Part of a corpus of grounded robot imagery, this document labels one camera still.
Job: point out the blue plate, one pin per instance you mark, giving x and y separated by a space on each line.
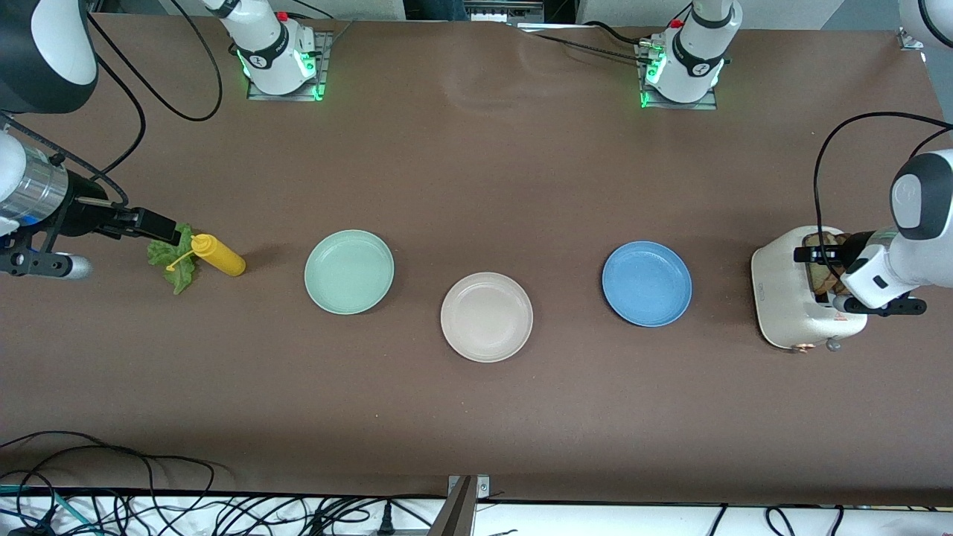
646 283

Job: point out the metal table bracket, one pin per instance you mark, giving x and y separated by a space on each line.
458 514

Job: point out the grey metal equipment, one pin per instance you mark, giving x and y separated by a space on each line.
506 9

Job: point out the person in blue jeans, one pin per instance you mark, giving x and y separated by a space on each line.
435 9

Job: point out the pale crust bread slice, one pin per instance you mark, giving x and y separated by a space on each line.
819 279

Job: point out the green lettuce leaf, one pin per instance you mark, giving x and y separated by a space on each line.
179 275

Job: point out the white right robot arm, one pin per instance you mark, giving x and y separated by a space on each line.
52 45

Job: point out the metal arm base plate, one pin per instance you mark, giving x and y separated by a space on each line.
681 106
283 97

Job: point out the yellow mustard squeeze bottle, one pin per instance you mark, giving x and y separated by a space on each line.
220 257

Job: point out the aluminium frame rail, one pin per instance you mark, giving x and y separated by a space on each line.
908 41

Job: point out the black power plug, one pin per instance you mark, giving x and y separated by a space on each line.
385 521

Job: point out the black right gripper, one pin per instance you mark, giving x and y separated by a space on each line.
77 214

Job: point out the cream white toaster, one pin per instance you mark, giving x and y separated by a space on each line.
778 298

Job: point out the pale green plate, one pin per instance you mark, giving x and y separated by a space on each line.
348 272

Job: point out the beige plate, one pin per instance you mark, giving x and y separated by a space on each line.
486 316

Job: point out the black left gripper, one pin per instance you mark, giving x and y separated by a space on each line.
858 245

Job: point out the dark crust bread slice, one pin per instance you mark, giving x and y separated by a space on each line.
845 240

